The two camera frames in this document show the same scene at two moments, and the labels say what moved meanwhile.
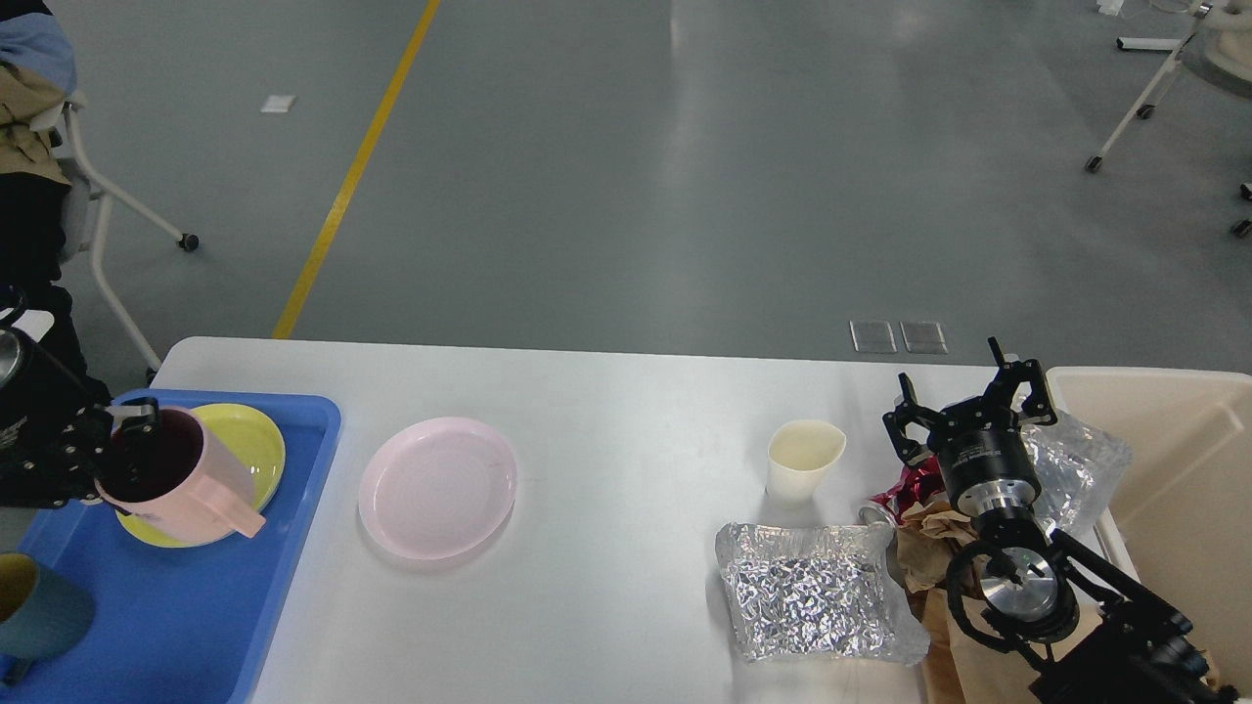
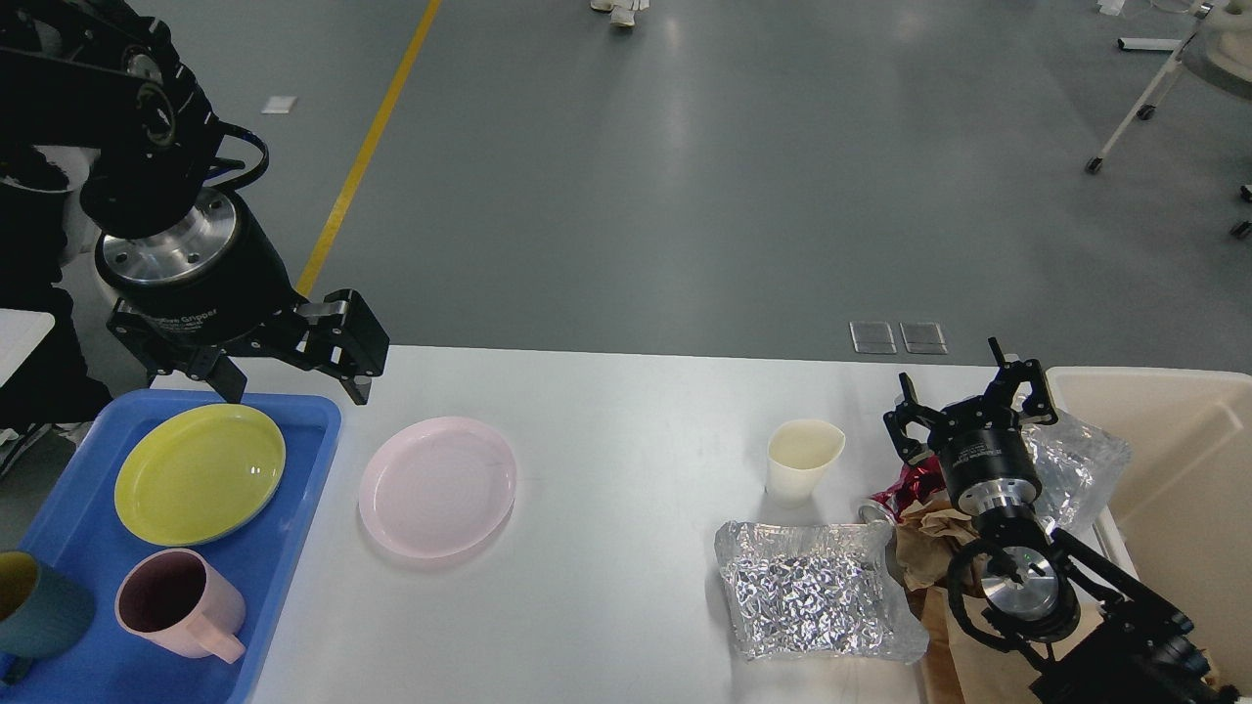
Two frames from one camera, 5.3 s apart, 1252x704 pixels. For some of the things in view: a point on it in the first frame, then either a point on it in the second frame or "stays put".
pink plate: x=438 y=488 stays put
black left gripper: x=54 y=446 → x=219 y=281
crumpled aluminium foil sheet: x=817 y=593 stays put
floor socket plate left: x=872 y=336 stays put
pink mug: x=189 y=485 → x=175 y=600
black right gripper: x=984 y=447 stays put
